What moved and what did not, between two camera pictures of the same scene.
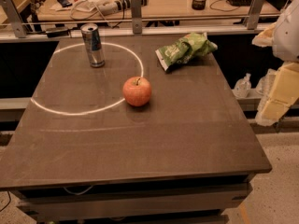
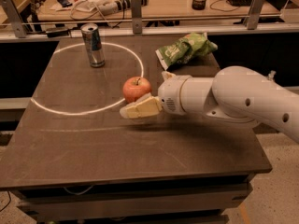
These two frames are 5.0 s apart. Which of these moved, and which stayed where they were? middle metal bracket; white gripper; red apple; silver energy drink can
Moved: white gripper
Stayed: silver energy drink can; red apple; middle metal bracket
